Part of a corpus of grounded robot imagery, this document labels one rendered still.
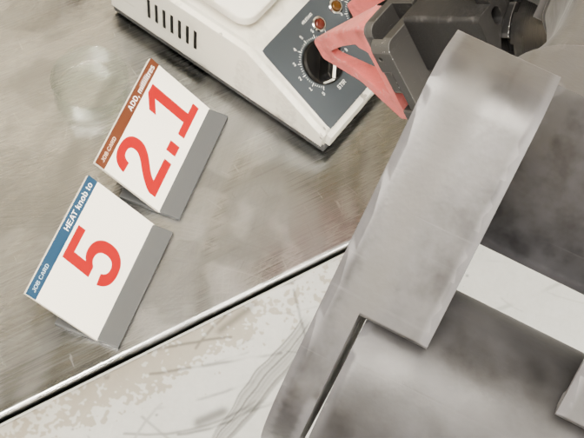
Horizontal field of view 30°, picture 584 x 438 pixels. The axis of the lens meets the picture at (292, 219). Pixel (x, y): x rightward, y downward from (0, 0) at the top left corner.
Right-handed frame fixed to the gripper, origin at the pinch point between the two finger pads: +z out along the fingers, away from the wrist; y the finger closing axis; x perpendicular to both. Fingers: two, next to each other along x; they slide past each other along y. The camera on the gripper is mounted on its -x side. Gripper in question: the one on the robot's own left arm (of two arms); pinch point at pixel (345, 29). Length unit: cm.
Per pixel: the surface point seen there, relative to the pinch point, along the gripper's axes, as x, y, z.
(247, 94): 5.0, 1.2, 12.1
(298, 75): 4.3, -0.4, 7.6
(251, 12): -1.1, -0.2, 8.4
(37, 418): 8.8, 27.5, 10.1
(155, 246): 7.4, 14.0, 11.2
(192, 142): 5.3, 6.2, 13.6
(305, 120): 7.0, 1.2, 7.3
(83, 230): 3.0, 17.0, 12.0
